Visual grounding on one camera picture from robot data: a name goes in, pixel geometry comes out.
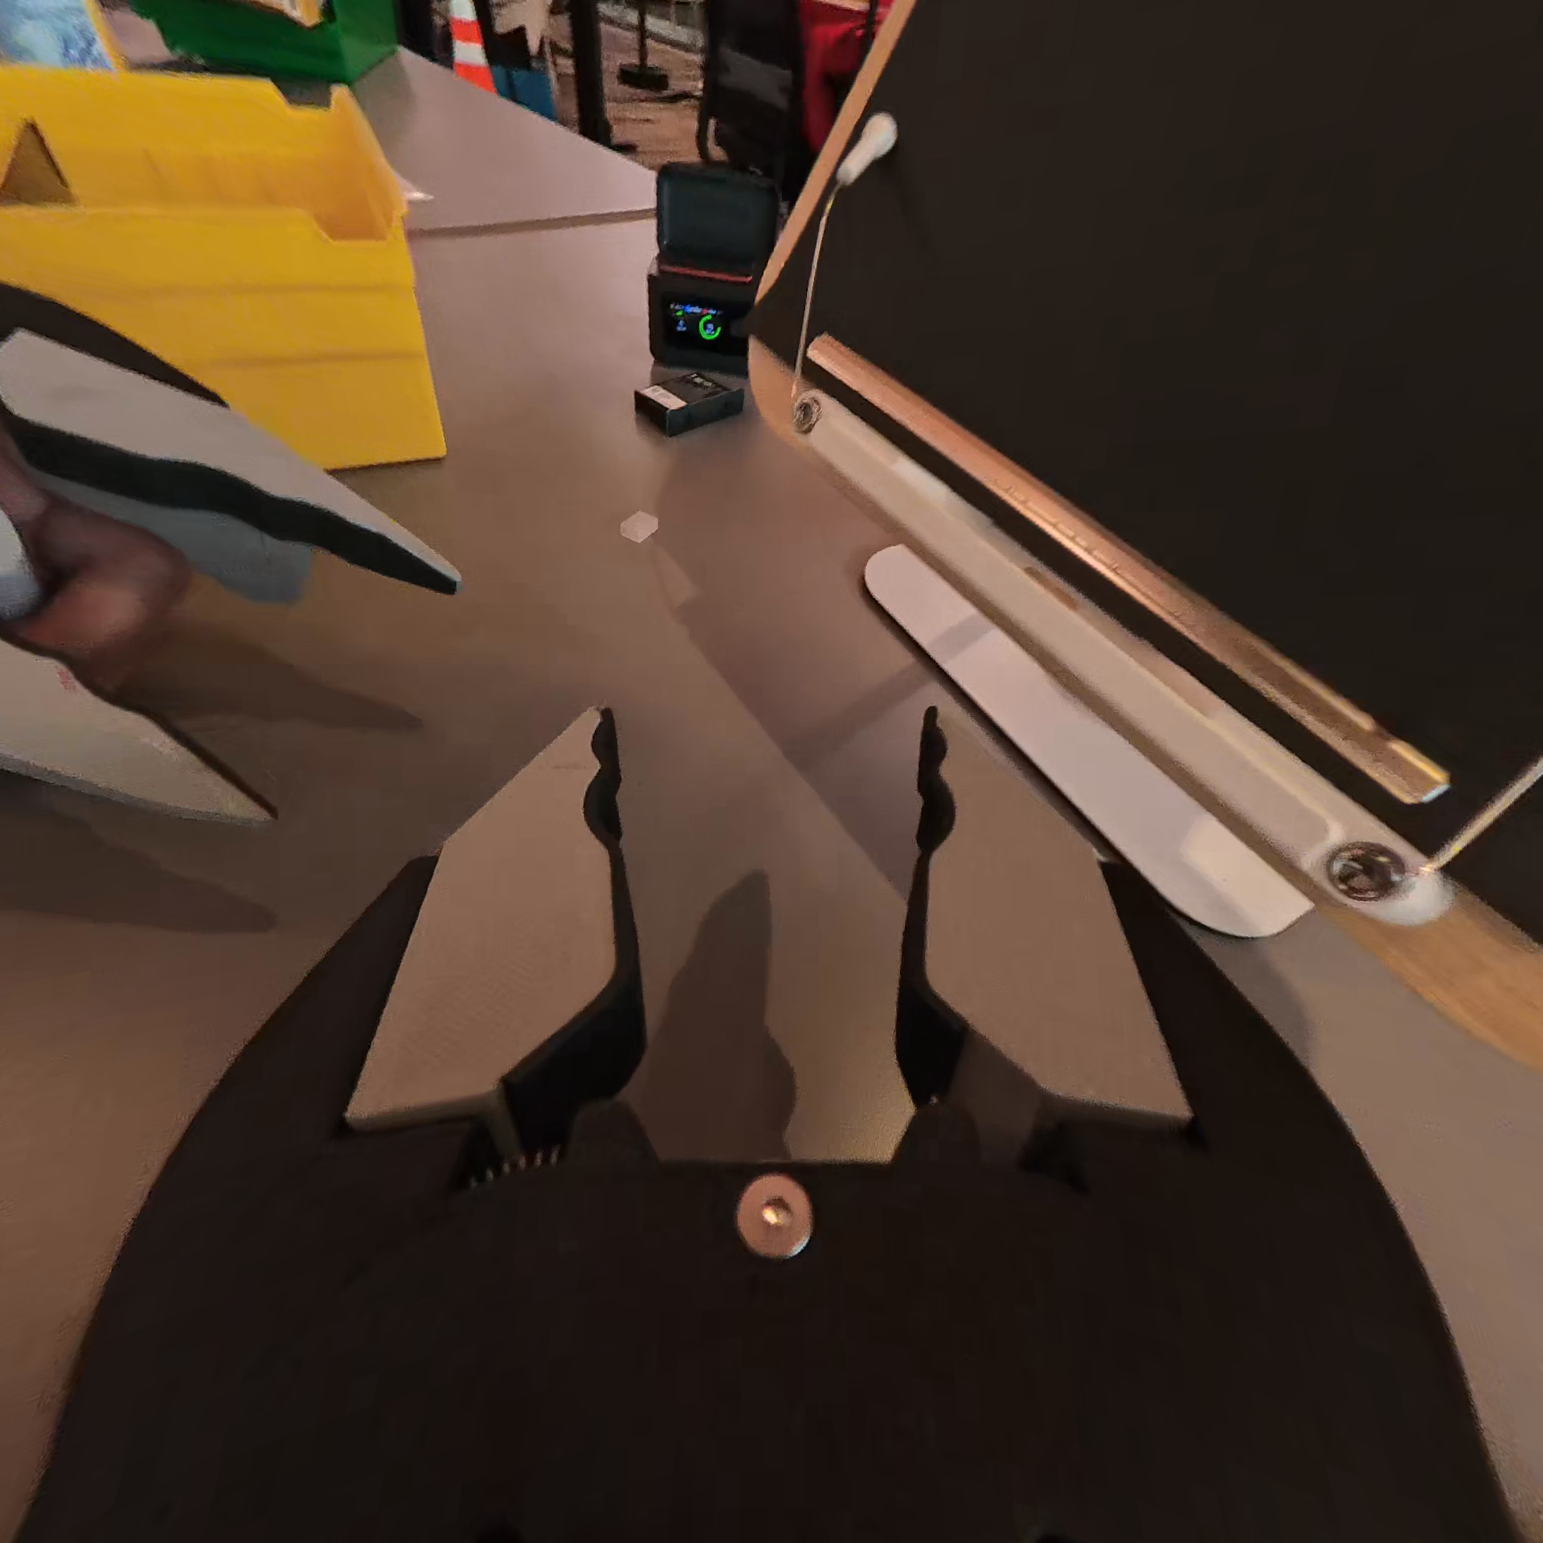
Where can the white monitor stand base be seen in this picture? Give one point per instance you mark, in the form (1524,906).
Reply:
(1086,747)

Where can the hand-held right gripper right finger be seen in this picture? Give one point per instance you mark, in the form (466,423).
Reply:
(1036,963)

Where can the person's left hand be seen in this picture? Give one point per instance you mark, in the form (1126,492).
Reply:
(96,590)

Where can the yellow plastic bin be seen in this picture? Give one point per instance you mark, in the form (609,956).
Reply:
(242,360)

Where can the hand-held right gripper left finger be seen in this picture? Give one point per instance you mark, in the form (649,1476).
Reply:
(482,963)

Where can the small clear plastic cap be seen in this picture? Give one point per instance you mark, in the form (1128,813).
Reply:
(639,527)

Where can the black bag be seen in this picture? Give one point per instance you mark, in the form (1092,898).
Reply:
(746,83)

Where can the small black battery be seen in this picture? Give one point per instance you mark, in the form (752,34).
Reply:
(687,403)

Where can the orange traffic cone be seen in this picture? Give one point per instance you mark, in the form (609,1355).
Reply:
(471,53)

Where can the black monitor with tan frame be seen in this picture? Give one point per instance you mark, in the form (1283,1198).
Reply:
(1204,300)

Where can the blue white labelled bottle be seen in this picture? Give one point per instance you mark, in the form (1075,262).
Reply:
(54,30)

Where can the red bag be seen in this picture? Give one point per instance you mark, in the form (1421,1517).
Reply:
(837,53)

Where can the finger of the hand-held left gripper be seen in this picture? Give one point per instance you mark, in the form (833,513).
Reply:
(72,747)
(120,386)

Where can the green plastic crate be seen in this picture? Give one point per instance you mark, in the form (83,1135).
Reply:
(277,43)

